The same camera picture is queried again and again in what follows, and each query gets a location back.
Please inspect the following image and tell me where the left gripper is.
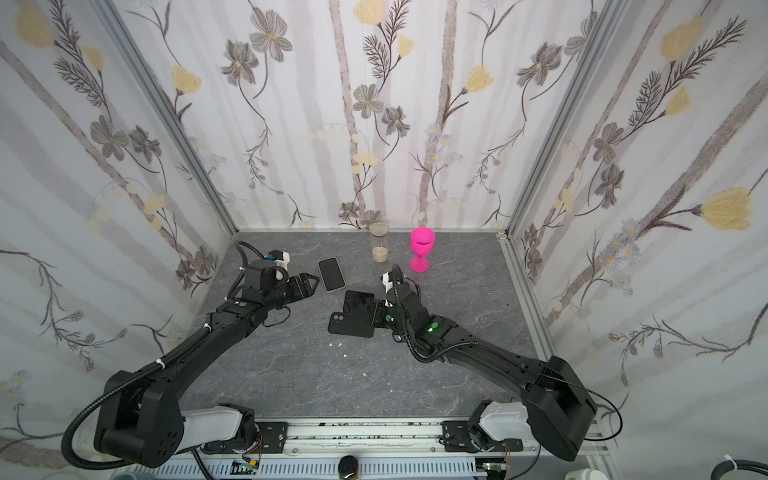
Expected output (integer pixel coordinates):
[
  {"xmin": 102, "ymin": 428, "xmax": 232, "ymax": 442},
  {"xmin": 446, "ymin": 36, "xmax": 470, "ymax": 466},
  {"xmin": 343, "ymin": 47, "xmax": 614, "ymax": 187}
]
[{"xmin": 261, "ymin": 272, "xmax": 320, "ymax": 313}]

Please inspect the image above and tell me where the pink plastic goblet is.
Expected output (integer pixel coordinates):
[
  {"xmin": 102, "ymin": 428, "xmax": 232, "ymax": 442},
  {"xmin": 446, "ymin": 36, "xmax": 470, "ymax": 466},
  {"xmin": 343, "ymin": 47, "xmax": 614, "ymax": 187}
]
[{"xmin": 410, "ymin": 227, "xmax": 436, "ymax": 273}]

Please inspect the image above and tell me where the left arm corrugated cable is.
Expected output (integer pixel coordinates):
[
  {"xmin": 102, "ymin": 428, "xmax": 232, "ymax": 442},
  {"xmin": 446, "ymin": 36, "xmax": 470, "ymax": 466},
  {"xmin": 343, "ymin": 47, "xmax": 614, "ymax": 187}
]
[{"xmin": 59, "ymin": 326, "xmax": 211, "ymax": 470}]

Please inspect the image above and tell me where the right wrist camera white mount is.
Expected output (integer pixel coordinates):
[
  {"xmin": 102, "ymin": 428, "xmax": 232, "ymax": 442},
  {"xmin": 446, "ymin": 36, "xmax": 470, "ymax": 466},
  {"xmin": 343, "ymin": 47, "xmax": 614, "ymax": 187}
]
[{"xmin": 381, "ymin": 271, "xmax": 404, "ymax": 290}]

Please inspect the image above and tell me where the clear jar with grains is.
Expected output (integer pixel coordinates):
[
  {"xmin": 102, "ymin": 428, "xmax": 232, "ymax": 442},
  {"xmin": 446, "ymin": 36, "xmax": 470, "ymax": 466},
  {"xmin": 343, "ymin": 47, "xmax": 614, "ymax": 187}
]
[{"xmin": 369, "ymin": 222, "xmax": 390, "ymax": 263}]

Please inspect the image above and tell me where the black phone case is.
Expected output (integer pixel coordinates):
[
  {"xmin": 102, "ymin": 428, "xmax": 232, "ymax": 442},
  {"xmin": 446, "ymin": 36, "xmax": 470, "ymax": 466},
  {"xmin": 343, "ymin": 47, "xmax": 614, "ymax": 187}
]
[{"xmin": 327, "ymin": 310, "xmax": 375, "ymax": 338}]

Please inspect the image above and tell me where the black purple-edged phone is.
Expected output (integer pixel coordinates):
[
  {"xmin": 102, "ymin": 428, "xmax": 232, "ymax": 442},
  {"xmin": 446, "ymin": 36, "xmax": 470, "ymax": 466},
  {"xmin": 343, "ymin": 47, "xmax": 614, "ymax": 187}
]
[{"xmin": 318, "ymin": 257, "xmax": 347, "ymax": 292}]

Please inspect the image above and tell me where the black round knob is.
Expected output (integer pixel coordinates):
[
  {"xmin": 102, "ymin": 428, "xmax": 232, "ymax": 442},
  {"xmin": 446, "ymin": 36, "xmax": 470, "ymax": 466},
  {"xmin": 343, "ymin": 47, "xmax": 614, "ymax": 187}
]
[{"xmin": 337, "ymin": 455, "xmax": 360, "ymax": 480}]

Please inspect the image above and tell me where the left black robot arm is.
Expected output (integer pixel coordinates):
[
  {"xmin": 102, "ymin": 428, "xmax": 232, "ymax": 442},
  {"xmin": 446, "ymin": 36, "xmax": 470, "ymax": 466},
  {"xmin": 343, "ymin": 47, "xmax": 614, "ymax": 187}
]
[{"xmin": 61, "ymin": 259, "xmax": 320, "ymax": 470}]

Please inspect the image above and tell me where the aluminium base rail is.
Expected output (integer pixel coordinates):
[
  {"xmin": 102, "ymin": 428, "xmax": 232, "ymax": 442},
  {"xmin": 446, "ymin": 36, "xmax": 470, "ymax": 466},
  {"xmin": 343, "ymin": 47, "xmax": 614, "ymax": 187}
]
[{"xmin": 123, "ymin": 417, "xmax": 619, "ymax": 479}]

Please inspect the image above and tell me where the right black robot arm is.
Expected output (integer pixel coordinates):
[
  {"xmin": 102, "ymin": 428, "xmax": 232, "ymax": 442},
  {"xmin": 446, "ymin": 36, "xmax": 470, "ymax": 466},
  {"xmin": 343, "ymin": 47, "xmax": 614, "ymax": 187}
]
[{"xmin": 375, "ymin": 265, "xmax": 597, "ymax": 461}]

